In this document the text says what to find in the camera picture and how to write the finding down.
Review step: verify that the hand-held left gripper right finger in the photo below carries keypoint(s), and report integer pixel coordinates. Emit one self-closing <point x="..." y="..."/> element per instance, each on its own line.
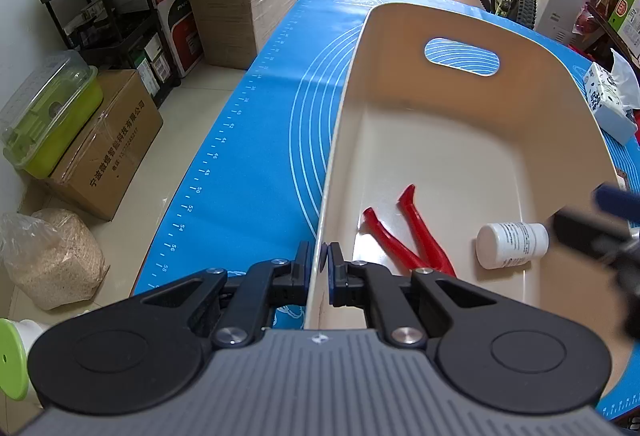
<point x="332" y="276"/>

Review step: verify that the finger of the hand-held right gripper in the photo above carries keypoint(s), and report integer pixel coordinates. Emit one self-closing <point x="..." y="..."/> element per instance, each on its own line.
<point x="615" y="198"/>
<point x="585" y="236"/>

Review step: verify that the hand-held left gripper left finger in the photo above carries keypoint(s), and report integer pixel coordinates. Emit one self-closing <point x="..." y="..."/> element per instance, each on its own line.
<point x="302" y="266"/>

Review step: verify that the white pill bottle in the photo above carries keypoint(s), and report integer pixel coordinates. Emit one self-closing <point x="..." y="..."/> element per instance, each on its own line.
<point x="510" y="243"/>

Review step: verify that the beige plastic bin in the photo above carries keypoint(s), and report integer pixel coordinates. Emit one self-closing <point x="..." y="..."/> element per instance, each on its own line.
<point x="450" y="141"/>

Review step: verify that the white tissue pack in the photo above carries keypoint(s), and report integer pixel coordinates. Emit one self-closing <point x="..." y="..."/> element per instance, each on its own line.
<point x="607" y="101"/>

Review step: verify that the blue silicone mat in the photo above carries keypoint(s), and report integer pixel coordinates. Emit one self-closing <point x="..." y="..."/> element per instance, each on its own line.
<point x="280" y="141"/>

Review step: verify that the dark wooden shelf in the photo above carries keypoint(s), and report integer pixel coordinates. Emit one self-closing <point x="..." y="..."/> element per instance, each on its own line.
<point x="607" y="33"/>

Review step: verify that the green white carton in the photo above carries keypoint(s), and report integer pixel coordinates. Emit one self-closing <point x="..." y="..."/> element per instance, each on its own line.
<point x="627" y="11"/>

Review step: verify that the brown printed cardboard box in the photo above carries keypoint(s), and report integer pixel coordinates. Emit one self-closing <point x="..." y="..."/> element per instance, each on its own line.
<point x="110" y="151"/>

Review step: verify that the clear bag of grain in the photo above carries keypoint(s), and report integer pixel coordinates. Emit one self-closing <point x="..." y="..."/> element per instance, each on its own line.
<point x="50" y="261"/>

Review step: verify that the film-wrapped cardboard box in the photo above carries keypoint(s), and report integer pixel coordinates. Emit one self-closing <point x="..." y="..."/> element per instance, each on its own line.
<point x="240" y="21"/>

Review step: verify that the red black appliance box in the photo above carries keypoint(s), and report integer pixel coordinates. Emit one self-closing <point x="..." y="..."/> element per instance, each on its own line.
<point x="175" y="21"/>

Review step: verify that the green container with clear lid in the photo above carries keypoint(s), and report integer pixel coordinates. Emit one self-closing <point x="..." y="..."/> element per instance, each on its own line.
<point x="55" y="126"/>

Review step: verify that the black shelf rack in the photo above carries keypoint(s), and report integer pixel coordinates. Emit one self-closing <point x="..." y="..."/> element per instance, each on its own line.
<point x="125" y="41"/>

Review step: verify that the green white plastic stool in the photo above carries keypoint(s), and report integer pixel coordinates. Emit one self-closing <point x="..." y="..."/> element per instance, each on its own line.
<point x="12" y="356"/>

